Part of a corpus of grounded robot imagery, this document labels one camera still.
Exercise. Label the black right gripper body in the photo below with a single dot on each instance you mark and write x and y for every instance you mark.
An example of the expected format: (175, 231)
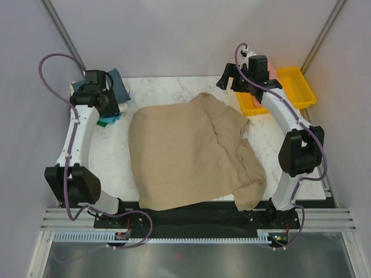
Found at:
(245, 85)

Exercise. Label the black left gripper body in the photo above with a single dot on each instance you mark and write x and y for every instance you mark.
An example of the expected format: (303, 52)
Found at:
(112, 106)

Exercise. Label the beige t shirt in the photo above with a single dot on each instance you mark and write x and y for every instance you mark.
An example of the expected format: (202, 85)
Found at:
(187, 153)

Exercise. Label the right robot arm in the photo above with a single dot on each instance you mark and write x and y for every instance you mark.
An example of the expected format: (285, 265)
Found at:
(302, 148)

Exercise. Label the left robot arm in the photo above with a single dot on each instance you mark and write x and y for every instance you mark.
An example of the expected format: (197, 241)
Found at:
(70, 179)

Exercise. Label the pink t shirt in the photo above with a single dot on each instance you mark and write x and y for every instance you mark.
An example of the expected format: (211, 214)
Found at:
(272, 75)

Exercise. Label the folded blue-grey t shirt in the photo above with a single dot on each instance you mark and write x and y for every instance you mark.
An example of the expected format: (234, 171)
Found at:
(120, 91)

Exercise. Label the folded green t shirt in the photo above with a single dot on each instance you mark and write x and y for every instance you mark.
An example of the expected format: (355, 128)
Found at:
(101, 124)

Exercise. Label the yellow plastic bin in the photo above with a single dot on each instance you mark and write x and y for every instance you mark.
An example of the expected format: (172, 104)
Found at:
(295, 86)

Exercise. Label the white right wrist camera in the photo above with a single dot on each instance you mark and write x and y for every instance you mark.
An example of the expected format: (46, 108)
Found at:
(246, 54)

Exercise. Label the right corner aluminium post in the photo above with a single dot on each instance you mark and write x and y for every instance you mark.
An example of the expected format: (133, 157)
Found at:
(325, 30)

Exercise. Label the corner aluminium post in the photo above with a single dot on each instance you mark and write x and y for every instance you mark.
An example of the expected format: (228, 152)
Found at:
(62, 31)
(325, 30)

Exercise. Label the left corner aluminium post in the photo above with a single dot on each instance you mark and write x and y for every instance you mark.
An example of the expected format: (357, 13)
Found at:
(62, 31)

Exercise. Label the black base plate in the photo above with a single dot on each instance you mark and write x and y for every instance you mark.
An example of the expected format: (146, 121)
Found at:
(213, 230)

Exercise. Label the white slotted cable duct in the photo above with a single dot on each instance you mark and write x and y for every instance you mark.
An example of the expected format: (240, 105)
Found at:
(126, 237)

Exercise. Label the aluminium frame rail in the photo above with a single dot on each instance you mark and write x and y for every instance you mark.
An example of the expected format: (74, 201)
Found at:
(313, 219)

